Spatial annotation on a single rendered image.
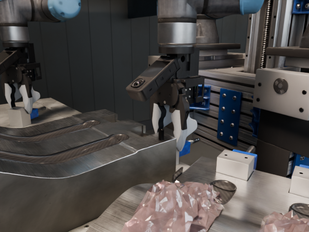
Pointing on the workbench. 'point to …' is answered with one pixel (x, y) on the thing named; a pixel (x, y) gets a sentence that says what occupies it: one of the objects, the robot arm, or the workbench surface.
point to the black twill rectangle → (177, 174)
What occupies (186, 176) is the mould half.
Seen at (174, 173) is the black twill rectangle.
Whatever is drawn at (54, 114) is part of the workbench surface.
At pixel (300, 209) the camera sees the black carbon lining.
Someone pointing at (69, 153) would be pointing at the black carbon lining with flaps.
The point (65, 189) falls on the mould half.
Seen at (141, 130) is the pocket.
